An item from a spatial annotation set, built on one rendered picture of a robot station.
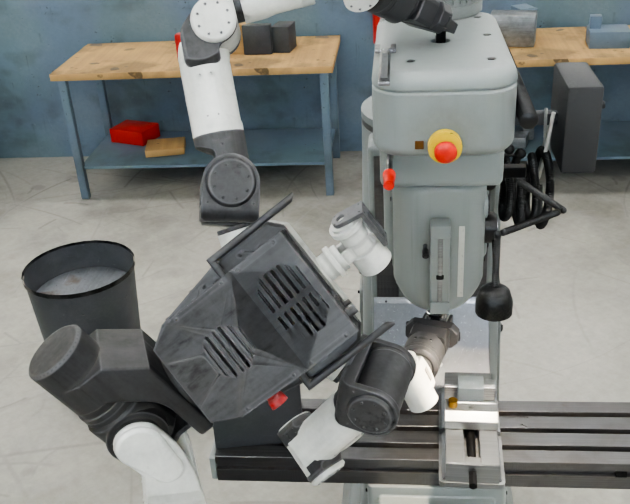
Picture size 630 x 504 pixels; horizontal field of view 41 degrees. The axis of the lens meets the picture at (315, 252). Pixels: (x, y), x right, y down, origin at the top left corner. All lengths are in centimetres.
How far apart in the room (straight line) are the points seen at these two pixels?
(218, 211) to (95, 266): 258
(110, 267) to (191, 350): 257
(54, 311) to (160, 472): 212
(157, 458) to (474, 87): 84
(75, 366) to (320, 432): 46
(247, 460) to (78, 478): 155
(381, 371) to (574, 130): 82
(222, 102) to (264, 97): 476
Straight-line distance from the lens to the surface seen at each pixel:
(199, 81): 147
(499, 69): 152
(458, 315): 237
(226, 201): 139
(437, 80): 150
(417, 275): 180
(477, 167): 166
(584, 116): 200
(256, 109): 625
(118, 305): 361
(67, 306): 355
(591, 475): 215
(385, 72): 148
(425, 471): 211
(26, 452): 378
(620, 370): 402
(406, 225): 175
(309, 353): 131
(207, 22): 147
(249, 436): 212
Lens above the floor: 232
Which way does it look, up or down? 28 degrees down
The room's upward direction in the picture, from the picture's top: 4 degrees counter-clockwise
